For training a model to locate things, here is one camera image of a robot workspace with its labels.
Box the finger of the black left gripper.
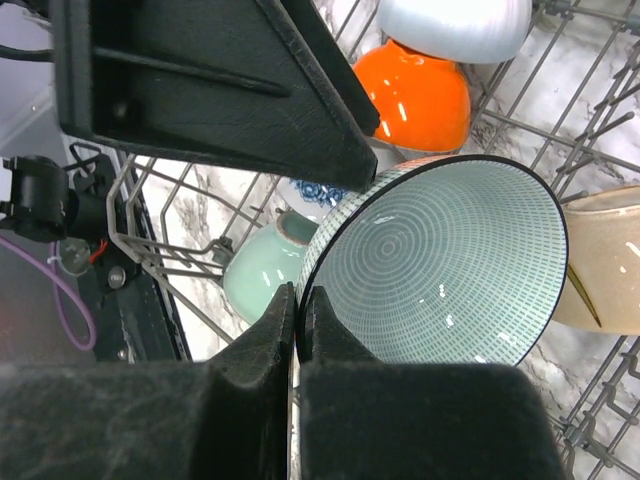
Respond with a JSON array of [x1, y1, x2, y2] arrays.
[[281, 0, 380, 136], [49, 0, 377, 192]]

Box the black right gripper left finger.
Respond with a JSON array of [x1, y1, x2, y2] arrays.
[[1, 284, 295, 479]]

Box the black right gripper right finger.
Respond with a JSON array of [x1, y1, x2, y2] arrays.
[[299, 287, 564, 479]]

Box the blue floral bowl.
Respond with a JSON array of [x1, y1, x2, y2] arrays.
[[277, 177, 348, 224]]

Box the white round bowl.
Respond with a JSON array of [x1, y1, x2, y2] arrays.
[[353, 39, 471, 152]]

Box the celadon green bowl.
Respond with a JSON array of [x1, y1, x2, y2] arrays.
[[222, 211, 318, 325]]

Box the grey bowl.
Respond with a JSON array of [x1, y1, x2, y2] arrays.
[[377, 0, 532, 64]]

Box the beige patterned bowl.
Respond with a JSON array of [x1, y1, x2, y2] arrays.
[[553, 186, 639, 336]]

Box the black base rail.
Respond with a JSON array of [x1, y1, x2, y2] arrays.
[[69, 141, 192, 363]]

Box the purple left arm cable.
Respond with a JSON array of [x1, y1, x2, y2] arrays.
[[0, 234, 99, 352]]

